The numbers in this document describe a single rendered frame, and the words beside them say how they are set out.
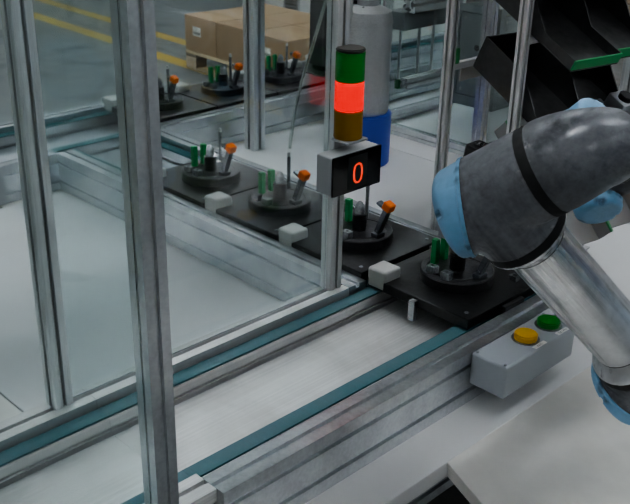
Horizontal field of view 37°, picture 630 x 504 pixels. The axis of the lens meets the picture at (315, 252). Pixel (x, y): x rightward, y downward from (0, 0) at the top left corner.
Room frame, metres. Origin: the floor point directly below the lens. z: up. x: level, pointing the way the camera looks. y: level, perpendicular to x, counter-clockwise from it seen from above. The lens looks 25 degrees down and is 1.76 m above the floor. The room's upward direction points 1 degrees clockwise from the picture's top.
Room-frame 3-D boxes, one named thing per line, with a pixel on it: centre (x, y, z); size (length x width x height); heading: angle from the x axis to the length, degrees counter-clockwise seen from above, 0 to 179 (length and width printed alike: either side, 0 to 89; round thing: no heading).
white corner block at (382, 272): (1.63, -0.13, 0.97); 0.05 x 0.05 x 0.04; 45
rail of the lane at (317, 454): (1.33, -0.18, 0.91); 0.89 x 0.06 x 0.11; 135
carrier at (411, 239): (1.81, -0.09, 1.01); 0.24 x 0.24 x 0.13; 45
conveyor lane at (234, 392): (1.43, -0.04, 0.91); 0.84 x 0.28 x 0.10; 135
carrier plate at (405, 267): (1.63, -0.27, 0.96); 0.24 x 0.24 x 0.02; 45
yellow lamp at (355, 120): (1.58, -0.05, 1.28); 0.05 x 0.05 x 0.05
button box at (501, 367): (1.42, -0.36, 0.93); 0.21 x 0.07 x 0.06; 135
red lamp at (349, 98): (1.58, -0.05, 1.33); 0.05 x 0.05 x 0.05
